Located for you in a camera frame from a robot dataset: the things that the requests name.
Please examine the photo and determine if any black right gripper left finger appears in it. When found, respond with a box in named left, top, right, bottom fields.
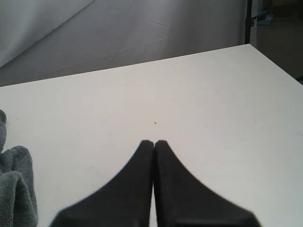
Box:
left=51, top=140, right=154, bottom=227

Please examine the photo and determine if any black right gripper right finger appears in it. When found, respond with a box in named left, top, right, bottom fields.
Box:
left=153, top=140, right=260, bottom=227

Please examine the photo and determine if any grey-blue fluffy towel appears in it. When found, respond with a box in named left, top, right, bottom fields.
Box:
left=0, top=111, right=38, bottom=227

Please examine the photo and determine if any dark blue armchair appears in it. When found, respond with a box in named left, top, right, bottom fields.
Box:
left=251, top=10, right=274, bottom=26

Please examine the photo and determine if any grey backdrop cloth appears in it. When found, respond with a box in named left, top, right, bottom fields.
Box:
left=0, top=0, right=248, bottom=86

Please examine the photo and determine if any black stand pole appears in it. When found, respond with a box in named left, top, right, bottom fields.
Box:
left=244, top=0, right=254, bottom=44

